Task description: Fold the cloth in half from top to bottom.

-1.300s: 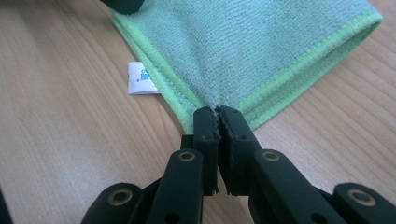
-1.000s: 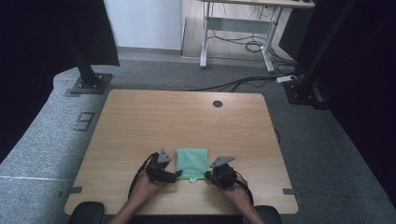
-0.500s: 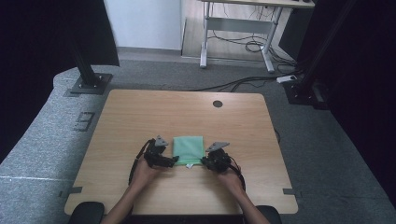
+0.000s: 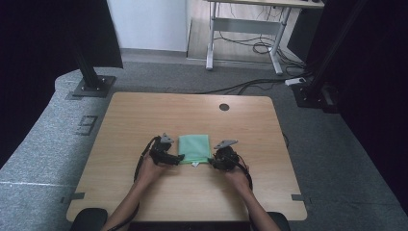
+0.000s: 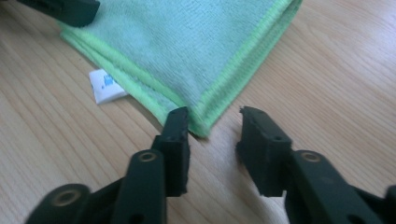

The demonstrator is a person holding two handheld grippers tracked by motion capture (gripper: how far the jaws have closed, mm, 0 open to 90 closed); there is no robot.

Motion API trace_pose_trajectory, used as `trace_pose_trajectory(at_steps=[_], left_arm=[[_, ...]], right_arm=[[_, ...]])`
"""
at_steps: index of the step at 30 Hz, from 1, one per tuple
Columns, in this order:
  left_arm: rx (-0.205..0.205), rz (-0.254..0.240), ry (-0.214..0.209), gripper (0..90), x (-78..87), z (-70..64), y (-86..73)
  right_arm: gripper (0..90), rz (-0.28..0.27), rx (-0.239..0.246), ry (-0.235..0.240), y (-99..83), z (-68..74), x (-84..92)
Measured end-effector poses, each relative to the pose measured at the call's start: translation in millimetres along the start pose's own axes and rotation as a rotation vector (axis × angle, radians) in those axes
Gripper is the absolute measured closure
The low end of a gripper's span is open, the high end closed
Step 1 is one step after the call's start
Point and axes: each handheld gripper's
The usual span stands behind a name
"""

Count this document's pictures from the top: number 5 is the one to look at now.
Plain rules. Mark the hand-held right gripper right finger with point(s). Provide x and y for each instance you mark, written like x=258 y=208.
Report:
x=267 y=155

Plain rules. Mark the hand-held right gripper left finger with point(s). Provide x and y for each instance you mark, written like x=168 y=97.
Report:
x=174 y=155

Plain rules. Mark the green microfiber cloth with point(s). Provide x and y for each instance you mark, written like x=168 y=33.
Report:
x=186 y=46

